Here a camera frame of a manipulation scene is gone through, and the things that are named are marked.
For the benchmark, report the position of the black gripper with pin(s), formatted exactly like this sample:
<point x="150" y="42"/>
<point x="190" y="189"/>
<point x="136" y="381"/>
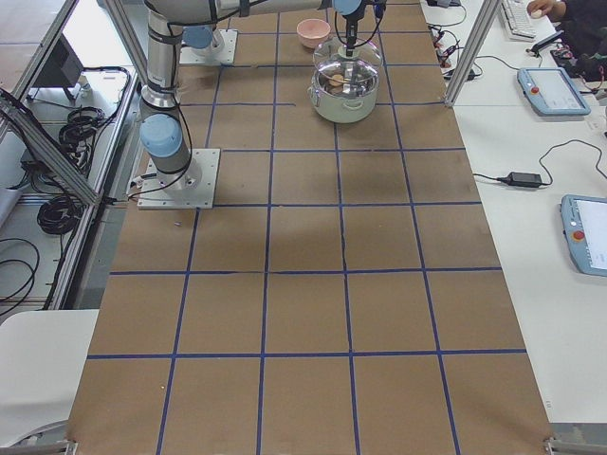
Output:
<point x="351" y="25"/>

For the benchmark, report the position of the glass pot lid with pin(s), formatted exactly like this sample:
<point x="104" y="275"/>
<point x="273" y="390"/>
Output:
<point x="361" y="63"/>

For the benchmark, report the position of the brown egg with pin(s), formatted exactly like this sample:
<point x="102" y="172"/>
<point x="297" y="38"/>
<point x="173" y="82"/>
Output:
<point x="336" y="80"/>

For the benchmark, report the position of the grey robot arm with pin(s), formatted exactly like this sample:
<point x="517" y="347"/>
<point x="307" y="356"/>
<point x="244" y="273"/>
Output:
<point x="162" y="133"/>

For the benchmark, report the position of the pale green steel pot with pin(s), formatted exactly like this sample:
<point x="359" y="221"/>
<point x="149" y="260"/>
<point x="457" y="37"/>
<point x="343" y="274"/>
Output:
<point x="347" y="103"/>

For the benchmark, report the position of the person hand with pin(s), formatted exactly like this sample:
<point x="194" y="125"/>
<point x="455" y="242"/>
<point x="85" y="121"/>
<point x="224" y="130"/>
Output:
<point x="539" y="8"/>

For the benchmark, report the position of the pink bowl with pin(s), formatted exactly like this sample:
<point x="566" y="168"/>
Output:
<point x="312" y="32"/>

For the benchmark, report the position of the white keyboard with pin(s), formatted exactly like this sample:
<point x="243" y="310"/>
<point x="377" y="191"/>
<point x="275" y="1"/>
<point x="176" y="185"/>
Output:
<point x="516" y="22"/>

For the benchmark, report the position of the blue teach pendant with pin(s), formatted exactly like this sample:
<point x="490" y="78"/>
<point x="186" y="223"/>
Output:
<point x="551" y="92"/>
<point x="584" y="229"/>

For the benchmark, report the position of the black power adapter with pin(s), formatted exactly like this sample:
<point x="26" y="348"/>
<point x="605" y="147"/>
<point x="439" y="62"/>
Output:
<point x="524" y="180"/>

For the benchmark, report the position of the brown cardboard table mat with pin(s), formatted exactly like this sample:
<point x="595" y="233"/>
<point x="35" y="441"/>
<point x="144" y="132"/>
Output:
<point x="342" y="296"/>

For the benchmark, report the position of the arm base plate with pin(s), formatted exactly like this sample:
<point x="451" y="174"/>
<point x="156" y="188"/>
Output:
<point x="208" y="46"/>
<point x="193" y="190"/>

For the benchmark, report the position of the aluminium frame post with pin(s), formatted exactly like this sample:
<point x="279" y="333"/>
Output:
<point x="477" y="36"/>

